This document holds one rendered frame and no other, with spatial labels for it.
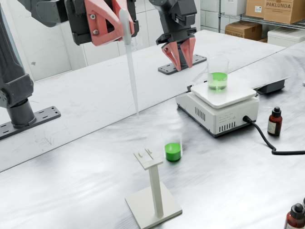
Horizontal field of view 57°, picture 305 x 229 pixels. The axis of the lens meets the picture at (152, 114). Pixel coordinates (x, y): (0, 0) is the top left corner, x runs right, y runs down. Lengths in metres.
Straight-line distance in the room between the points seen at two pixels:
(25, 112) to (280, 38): 2.62
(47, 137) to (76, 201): 0.26
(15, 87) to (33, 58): 2.74
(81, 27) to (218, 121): 0.38
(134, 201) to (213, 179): 0.16
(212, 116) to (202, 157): 0.10
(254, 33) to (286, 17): 0.56
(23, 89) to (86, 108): 0.19
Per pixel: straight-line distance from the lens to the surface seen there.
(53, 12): 0.54
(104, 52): 3.15
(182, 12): 0.71
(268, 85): 0.88
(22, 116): 0.85
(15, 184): 0.69
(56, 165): 0.69
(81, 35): 0.43
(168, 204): 0.53
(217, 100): 0.66
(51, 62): 3.59
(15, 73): 0.80
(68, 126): 0.82
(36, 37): 3.49
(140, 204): 0.54
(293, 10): 2.97
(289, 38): 3.02
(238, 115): 0.69
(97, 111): 0.86
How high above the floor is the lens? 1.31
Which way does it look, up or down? 31 degrees down
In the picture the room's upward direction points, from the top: 7 degrees counter-clockwise
